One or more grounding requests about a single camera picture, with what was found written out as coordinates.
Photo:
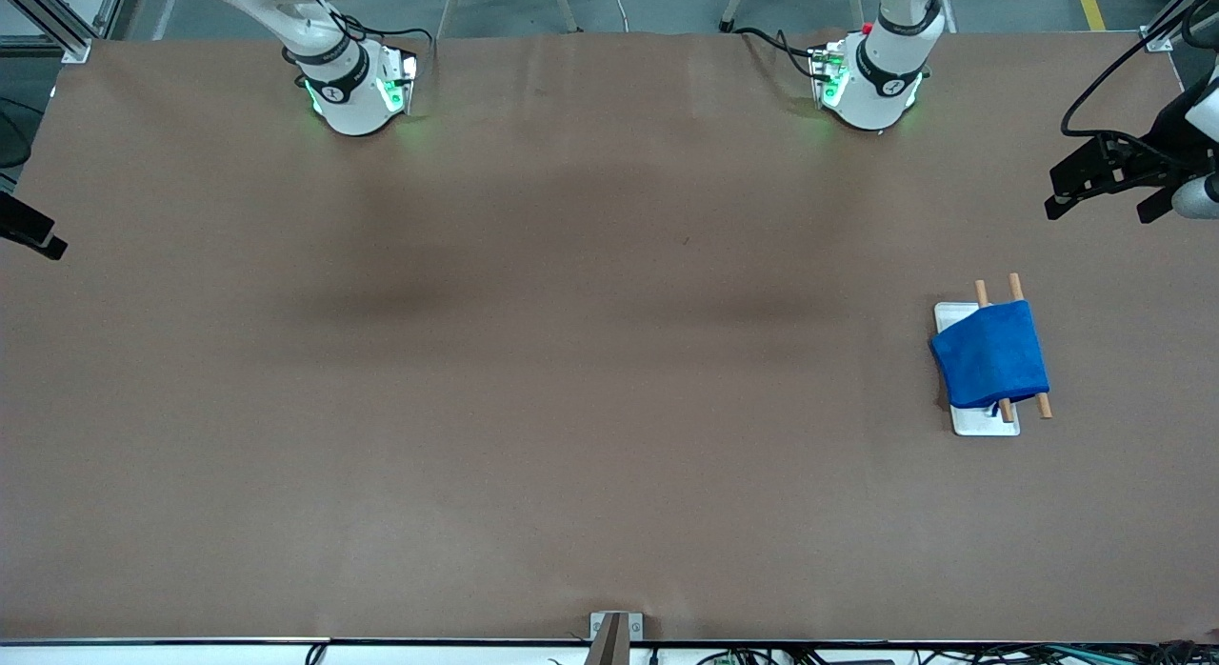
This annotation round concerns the grey metal stand legs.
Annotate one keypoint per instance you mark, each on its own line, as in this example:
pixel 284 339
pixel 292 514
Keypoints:
pixel 733 8

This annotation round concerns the white rack with wooden rods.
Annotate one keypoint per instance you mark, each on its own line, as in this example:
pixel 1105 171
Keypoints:
pixel 986 422

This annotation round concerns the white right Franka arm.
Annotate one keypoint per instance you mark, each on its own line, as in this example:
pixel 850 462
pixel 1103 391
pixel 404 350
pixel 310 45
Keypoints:
pixel 348 98

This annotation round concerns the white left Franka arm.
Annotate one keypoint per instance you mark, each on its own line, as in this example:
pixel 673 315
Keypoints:
pixel 881 65

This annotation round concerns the blue microfibre towel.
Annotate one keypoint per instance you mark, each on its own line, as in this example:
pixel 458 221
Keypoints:
pixel 990 355

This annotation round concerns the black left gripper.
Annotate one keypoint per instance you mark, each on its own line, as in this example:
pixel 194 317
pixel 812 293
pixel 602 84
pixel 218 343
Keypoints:
pixel 1164 131

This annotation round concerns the grey metal table bracket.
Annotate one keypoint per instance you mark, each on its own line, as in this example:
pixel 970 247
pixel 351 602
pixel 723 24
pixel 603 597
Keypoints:
pixel 600 627

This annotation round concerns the aluminium frame profile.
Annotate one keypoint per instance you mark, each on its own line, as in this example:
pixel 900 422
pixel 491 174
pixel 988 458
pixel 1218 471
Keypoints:
pixel 1157 41
pixel 57 31

